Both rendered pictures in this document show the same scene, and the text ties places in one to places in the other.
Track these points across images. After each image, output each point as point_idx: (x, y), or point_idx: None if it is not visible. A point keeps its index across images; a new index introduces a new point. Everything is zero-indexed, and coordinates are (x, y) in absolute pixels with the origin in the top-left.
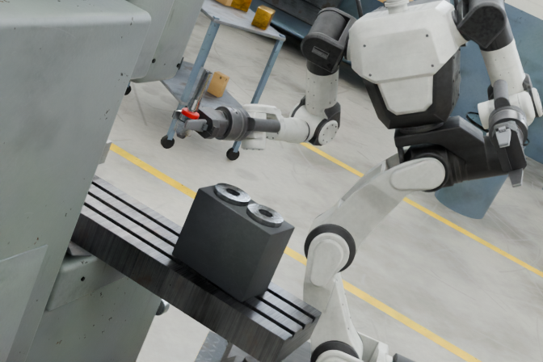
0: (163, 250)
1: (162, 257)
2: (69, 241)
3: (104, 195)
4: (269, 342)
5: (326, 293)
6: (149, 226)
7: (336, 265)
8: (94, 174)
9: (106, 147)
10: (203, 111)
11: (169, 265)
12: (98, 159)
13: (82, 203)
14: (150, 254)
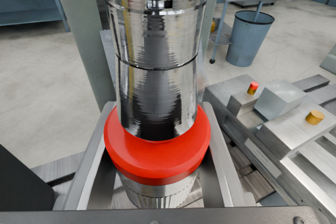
0: (66, 183)
1: (57, 170)
2: (81, 60)
3: (199, 175)
4: None
5: None
6: (121, 200)
7: None
8: (61, 1)
9: (328, 220)
10: (154, 223)
11: (40, 169)
12: None
13: (70, 29)
14: (69, 159)
